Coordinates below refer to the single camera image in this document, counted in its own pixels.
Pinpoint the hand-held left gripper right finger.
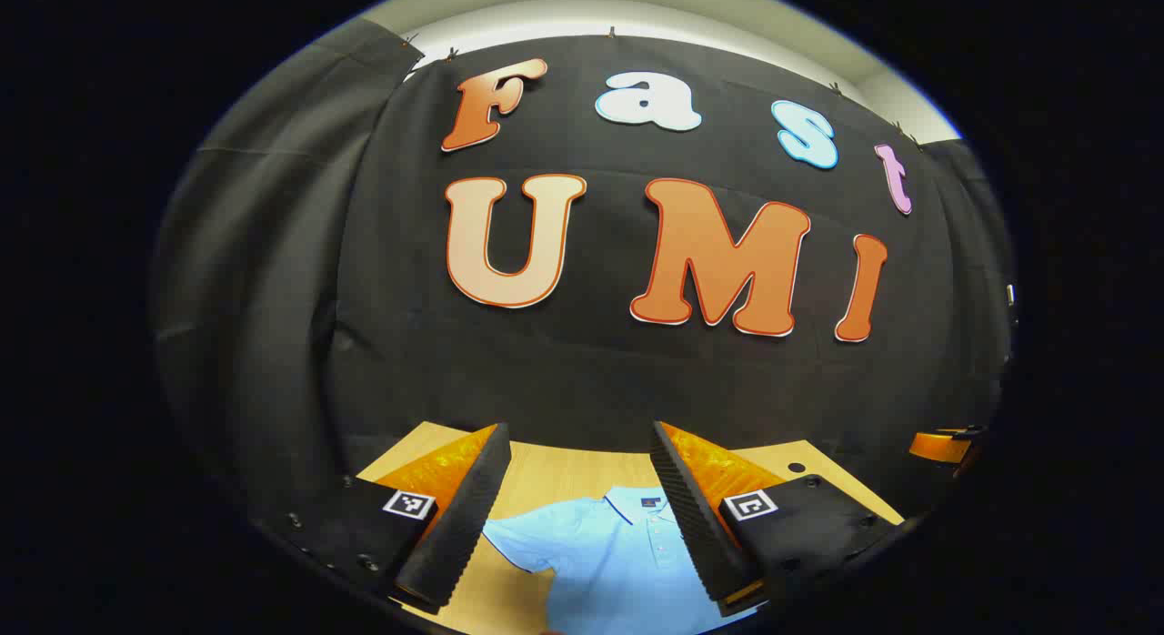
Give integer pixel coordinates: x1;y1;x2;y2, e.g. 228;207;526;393
649;420;908;618

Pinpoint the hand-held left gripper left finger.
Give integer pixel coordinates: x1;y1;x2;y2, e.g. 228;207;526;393
259;422;512;615

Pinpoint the light blue T-shirt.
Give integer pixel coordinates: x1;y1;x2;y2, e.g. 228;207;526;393
482;486;756;635

